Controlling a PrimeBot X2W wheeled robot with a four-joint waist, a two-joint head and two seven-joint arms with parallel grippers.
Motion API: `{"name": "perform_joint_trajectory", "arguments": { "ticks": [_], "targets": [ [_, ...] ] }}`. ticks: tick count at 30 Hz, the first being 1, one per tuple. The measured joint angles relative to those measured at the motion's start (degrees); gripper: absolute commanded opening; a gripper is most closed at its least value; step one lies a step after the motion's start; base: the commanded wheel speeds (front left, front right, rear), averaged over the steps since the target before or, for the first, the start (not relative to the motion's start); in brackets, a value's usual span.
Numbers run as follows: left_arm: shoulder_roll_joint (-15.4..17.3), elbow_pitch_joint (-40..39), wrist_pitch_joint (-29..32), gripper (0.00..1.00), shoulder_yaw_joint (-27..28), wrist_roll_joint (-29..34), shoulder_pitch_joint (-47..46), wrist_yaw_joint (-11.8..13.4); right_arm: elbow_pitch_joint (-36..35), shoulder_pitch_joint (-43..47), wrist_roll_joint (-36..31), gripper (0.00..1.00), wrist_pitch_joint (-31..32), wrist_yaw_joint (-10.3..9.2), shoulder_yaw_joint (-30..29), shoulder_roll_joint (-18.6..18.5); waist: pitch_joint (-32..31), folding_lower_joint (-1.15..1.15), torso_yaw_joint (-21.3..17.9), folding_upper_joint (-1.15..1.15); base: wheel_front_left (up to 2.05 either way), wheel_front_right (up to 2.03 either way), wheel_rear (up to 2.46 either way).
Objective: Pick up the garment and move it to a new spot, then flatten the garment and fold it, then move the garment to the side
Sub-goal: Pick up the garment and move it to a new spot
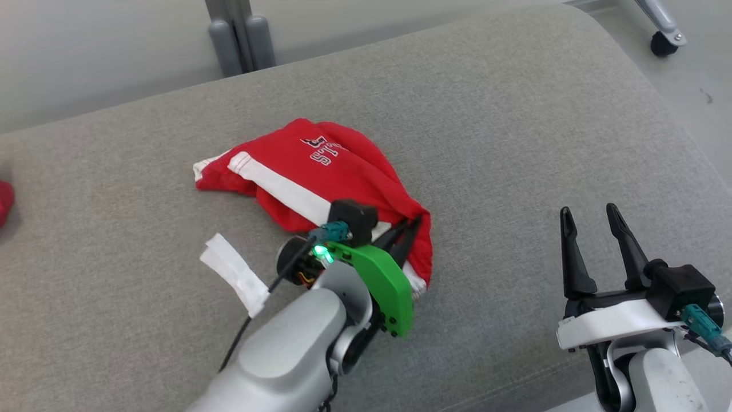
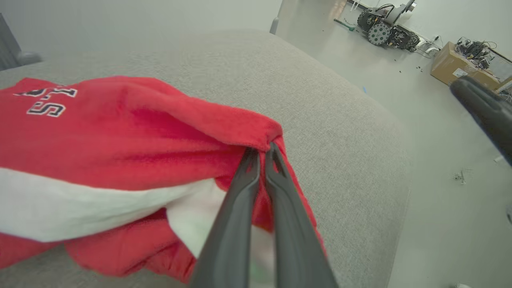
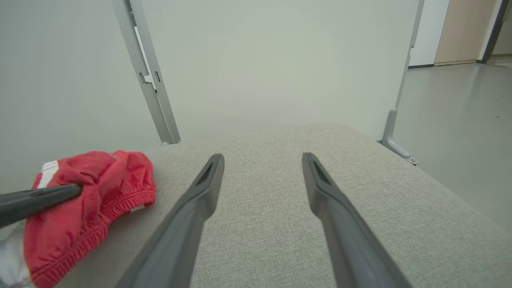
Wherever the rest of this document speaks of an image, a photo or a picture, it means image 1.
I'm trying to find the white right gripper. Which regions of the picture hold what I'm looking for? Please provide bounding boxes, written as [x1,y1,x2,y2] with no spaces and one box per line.
[558,203,685,351]

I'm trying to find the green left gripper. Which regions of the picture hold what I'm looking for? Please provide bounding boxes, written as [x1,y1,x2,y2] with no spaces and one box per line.
[276,215,424,338]

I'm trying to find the red shorts with white stripe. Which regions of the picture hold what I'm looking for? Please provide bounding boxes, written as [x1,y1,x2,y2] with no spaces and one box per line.
[193,118,433,298]

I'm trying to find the red and white t-shirt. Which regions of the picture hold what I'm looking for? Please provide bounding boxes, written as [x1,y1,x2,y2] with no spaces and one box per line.
[0,180,15,227]

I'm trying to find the grey leg with black caster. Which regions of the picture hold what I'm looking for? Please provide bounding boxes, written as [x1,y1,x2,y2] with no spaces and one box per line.
[632,0,688,58]

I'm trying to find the teal left cable connector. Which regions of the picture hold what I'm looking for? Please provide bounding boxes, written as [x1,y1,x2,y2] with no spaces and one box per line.
[309,221,350,247]

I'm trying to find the teal cable connector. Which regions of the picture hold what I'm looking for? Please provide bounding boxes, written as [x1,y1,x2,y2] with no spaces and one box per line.
[681,303,732,358]
[309,221,350,247]

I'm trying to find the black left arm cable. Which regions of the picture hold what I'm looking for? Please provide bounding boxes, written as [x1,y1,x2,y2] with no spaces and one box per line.
[219,243,319,373]

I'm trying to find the teal right cable connector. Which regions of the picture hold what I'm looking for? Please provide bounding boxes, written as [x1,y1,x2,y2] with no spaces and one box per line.
[681,303,732,358]

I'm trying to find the white paper cable tag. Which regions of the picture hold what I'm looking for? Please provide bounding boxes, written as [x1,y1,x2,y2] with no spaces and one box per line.
[200,233,270,319]

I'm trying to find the grey metal post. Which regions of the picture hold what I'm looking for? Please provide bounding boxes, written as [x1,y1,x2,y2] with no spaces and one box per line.
[205,0,276,78]

